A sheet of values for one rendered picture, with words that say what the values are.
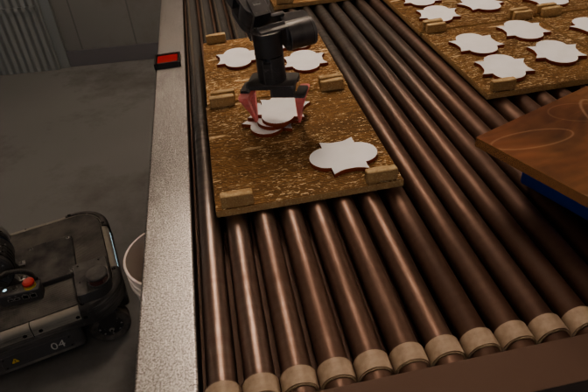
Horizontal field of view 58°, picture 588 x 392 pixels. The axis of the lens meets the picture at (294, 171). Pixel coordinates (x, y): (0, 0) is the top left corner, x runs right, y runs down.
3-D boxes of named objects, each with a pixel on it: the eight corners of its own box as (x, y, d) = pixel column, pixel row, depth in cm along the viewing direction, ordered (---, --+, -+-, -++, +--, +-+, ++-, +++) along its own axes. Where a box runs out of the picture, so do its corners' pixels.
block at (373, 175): (367, 185, 98) (367, 173, 97) (364, 179, 100) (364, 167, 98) (398, 180, 99) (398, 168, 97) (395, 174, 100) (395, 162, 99)
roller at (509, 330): (509, 379, 71) (514, 356, 68) (278, -17, 229) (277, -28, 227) (543, 371, 72) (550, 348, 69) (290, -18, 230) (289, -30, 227)
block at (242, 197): (221, 210, 95) (219, 198, 94) (220, 204, 97) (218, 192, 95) (255, 205, 96) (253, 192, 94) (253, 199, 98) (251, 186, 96)
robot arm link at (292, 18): (240, 21, 112) (243, -6, 104) (289, 9, 115) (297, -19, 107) (262, 68, 109) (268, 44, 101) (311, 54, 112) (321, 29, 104)
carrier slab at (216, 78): (207, 110, 130) (206, 104, 129) (203, 48, 164) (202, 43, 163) (347, 90, 133) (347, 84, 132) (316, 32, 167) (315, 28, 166)
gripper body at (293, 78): (254, 80, 115) (248, 47, 111) (300, 80, 113) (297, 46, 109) (246, 94, 110) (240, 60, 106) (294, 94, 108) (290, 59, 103)
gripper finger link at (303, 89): (281, 113, 119) (276, 74, 113) (312, 113, 117) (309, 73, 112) (274, 129, 113) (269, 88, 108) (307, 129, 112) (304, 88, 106)
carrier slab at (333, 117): (216, 218, 96) (215, 211, 95) (206, 112, 129) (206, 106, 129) (403, 185, 100) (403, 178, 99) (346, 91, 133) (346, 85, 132)
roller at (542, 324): (544, 371, 72) (551, 348, 69) (290, -18, 230) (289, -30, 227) (577, 364, 72) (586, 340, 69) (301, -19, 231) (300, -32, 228)
